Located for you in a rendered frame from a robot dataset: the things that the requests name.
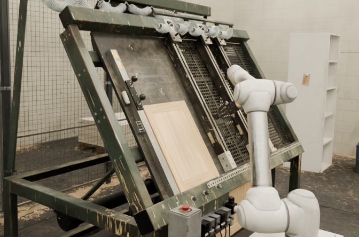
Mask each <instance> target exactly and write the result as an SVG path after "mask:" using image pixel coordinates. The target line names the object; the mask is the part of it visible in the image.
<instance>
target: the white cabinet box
mask: <svg viewBox="0 0 359 237"><path fill-rule="evenodd" d="M340 37H341V35H337V34H333V33H290V50H289V60H288V79H287V82H288V83H292V84H293V85H295V86H296V88H297V91H298V94H297V97H296V99H295V100H294V101H293V102H291V103H287V104H286V117H287V119H288V121H289V123H290V124H291V126H292V128H293V130H294V132H295V134H296V136H297V138H298V140H299V141H300V142H301V143H302V144H301V145H302V147H303V149H304V151H305V152H303V153H302V158H301V170H305V171H311V172H316V173H322V172H323V171H324V170H325V169H327V168H328V167H329V166H331V164H332V152H333V137H334V122H335V106H336V98H337V82H338V67H339V52H340Z"/></svg>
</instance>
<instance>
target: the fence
mask: <svg viewBox="0 0 359 237"><path fill-rule="evenodd" d="M113 51H116V50H109V51H108V52H107V55H108V57H109V60H110V62H111V64H112V66H113V69H114V71H115V73H116V76H117V78H118V80H119V82H120V85H121V87H122V89H123V91H125V92H126V93H127V96H128V98H129V100H130V104H129V106H130V108H131V110H132V112H133V115H134V117H135V119H136V121H137V122H138V121H140V122H141V124H142V126H143V128H144V131H145V132H143V133H142V135H143V137H144V140H145V142H146V144H147V146H148V149H149V151H150V153H151V155H152V158H153V161H154V163H155V165H156V167H157V170H158V172H159V174H160V176H161V179H162V181H163V183H164V185H165V188H166V190H167V192H168V195H169V197H172V196H175V195H177V194H179V193H180V192H179V190H178V188H177V186H176V183H175V181H174V179H173V177H172V174H171V172H170V170H169V168H168V165H167V163H166V160H165V158H164V156H163V154H162V152H161V149H160V147H159V145H158V143H157V140H156V138H155V136H154V134H153V131H152V129H151V127H150V125H149V122H148V120H147V118H146V116H145V114H144V111H143V110H137V108H136V106H135V104H134V102H133V99H132V97H131V95H130V93H129V90H128V88H127V86H126V84H125V80H129V77H128V75H127V73H126V71H125V68H124V66H123V64H122V62H121V59H120V57H119V55H118V53H117V51H116V53H117V55H118V57H119V58H115V56H114V54H113ZM117 61H120V62H121V65H122V67H123V68H120V67H119V65H118V63H117Z"/></svg>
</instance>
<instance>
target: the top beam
mask: <svg viewBox="0 0 359 237"><path fill-rule="evenodd" d="M59 17H60V20H61V23H62V25H63V27H64V28H65V29H66V28H67V27H68V25H70V24H73V25H77V27H78V29H79V30H85V31H97V32H105V33H117V34H129V35H142V36H155V37H166V36H167V35H168V34H170V33H169V32H168V33H164V34H163V33H160V32H158V31H156V29H155V28H156V25H157V24H156V23H155V21H154V19H155V20H156V22H157V23H163V24H165V22H164V20H163V19H161V18H154V17H146V16H142V15H134V14H127V13H120V12H112V11H105V10H98V9H91V8H86V7H79V6H71V5H68V6H66V7H65V8H64V9H63V10H62V11H61V13H60V14H59ZM172 22H174V24H177V23H180V24H184V23H185V22H183V21H176V20H172ZM188 24H190V26H191V28H192V27H195V28H197V25H196V23H190V22H189V23H188ZM190 26H189V27H188V28H187V29H188V30H187V32H186V33H185V34H184V35H181V34H179V36H180V37H181V39H187V40H197V39H199V38H200V37H201V36H202V35H200V36H198V37H195V36H192V35H190V33H189V31H190ZM227 30H228V31H227ZM219 31H227V33H228V32H229V28H224V27H219ZM230 31H231V32H232V33H233V34H232V36H231V38H230V39H224V41H225V42H226V43H238V44H240V43H241V42H243V41H248V40H249V39H250V37H249V35H248V33H247V31H245V30H239V29H230Z"/></svg>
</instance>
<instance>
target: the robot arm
mask: <svg viewBox="0 0 359 237"><path fill-rule="evenodd" d="M227 75H228V78H229V80H230V81H231V83H232V84H233V85H234V87H235V89H234V93H233V97H234V101H232V102H227V101H225V102H224V104H223V105H222V106H221V107H220V108H219V109H218V110H217V111H218V113H217V114H215V117H213V119H214V120H215V119H217V120H218V119H220V118H221V119H227V118H230V117H235V112H237V111H238V110H240V109H244V112H245V113H246V114H247V124H248V142H249V156H250V166H251V183H252V188H249V190H248V191H247V193H246V198H245V200H242V201H241V202H240V204H239V206H238V208H237V218H238V222H239V224H240V226H242V227H243V228H245V229H247V230H249V231H252V232H256V233H262V234H273V233H285V237H318V231H319V222H320V210H319V204H318V201H317V199H316V197H315V196H314V194H313V193H312V192H310V191H308V190H305V189H295V190H293V191H291V192H290V193H288V195H287V197H286V198H284V199H280V198H279V195H278V192H277V191H276V190H275V188H274V187H272V176H271V162H270V147H269V132H268V118H267V113H268V111H269V108H270V105H280V104H287V103H291V102H293V101H294V100H295V99H296V97H297V94H298V91H297V88H296V86H295V85H293V84H292V83H288V82H287V83H284V82H281V81H274V80H264V79H255V78H254V77H253V76H251V75H249V74H248V72H247V71H245V70H243V69H242V68H241V67H240V66H238V65H232V66H231V67H230V68H228V70H227ZM226 105H227V107H226V108H225V109H224V110H222V109H223V108H224V107H225V106H226ZM226 110H227V112H226V113H224V114H222V115H221V113H223V112H225V111H226ZM229 113H231V114H232V115H231V116H227V117H224V116H225V115H227V114H229Z"/></svg>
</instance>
